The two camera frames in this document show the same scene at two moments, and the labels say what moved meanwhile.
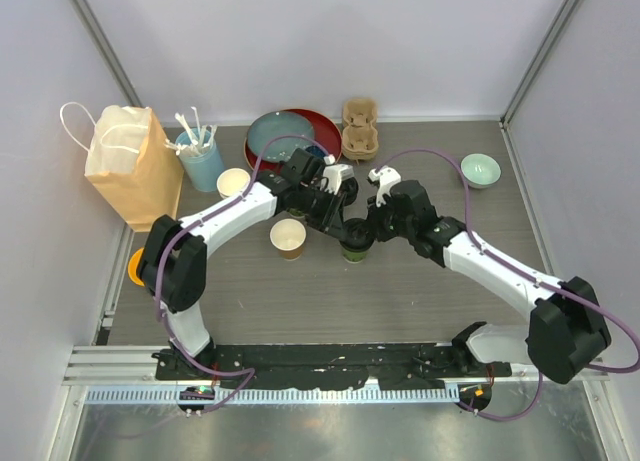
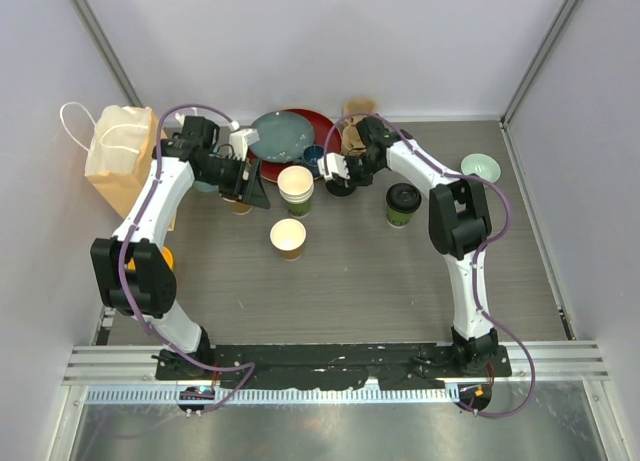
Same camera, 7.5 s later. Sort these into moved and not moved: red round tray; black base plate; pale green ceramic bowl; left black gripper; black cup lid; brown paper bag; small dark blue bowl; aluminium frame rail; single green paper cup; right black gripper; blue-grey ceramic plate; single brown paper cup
Moved: black cup lid; right black gripper; left black gripper; single green paper cup
Not moved: blue-grey ceramic plate; small dark blue bowl; red round tray; black base plate; pale green ceramic bowl; brown paper bag; single brown paper cup; aluminium frame rail
